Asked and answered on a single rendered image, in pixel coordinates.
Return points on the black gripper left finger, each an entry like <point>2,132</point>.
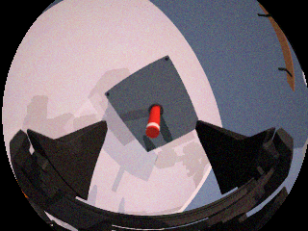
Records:
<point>74,156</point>

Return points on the red peg with white band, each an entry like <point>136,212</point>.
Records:
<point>154,125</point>

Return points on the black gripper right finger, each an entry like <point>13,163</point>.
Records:
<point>229,153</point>

